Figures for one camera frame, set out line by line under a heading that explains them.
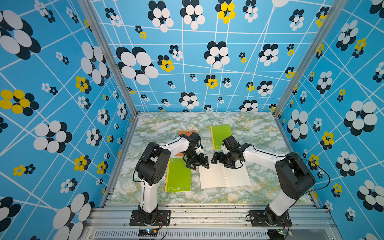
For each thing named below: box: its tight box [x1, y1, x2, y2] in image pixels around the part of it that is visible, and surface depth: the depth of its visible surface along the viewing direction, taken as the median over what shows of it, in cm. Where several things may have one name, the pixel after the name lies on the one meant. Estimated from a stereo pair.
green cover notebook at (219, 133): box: [210, 124, 232, 150], surface depth 111 cm
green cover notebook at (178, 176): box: [165, 158, 192, 192], surface depth 88 cm
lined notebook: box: [199, 161, 252, 190], surface depth 88 cm
